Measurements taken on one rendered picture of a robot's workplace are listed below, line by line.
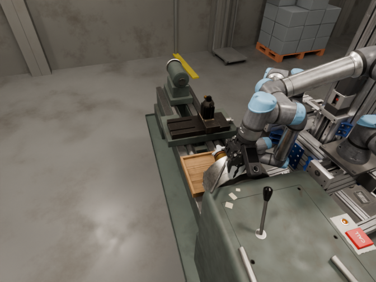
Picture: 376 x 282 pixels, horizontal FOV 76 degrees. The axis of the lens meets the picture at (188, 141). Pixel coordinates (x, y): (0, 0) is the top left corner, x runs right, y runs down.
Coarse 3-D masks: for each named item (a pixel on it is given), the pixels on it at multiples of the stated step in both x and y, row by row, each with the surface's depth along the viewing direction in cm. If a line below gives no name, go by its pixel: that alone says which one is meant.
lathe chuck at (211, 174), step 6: (216, 162) 112; (222, 162) 110; (210, 168) 113; (216, 168) 110; (264, 168) 113; (204, 174) 116; (210, 174) 112; (216, 174) 109; (222, 174) 107; (204, 180) 116; (210, 180) 111; (204, 186) 117; (210, 186) 110
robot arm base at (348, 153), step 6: (348, 138) 120; (342, 144) 125; (348, 144) 120; (354, 144) 117; (336, 150) 127; (342, 150) 122; (348, 150) 119; (354, 150) 117; (360, 150) 116; (366, 150) 115; (342, 156) 122; (348, 156) 120; (354, 156) 118; (360, 156) 117; (366, 156) 117; (354, 162) 119; (360, 162) 118; (366, 162) 120
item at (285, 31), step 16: (272, 0) 464; (288, 0) 454; (304, 0) 444; (320, 0) 432; (272, 16) 473; (288, 16) 438; (304, 16) 443; (320, 16) 455; (336, 16) 469; (272, 32) 484; (288, 32) 452; (304, 32) 467; (320, 32) 481; (256, 48) 541; (272, 48) 494; (288, 48) 476; (304, 48) 492; (320, 48) 509
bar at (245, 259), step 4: (240, 248) 75; (244, 248) 75; (240, 252) 75; (244, 252) 74; (244, 256) 73; (244, 260) 73; (248, 260) 73; (244, 264) 72; (248, 264) 72; (248, 268) 71; (252, 268) 71; (248, 272) 70; (252, 272) 70; (248, 276) 70; (252, 276) 69; (252, 280) 68; (256, 280) 68
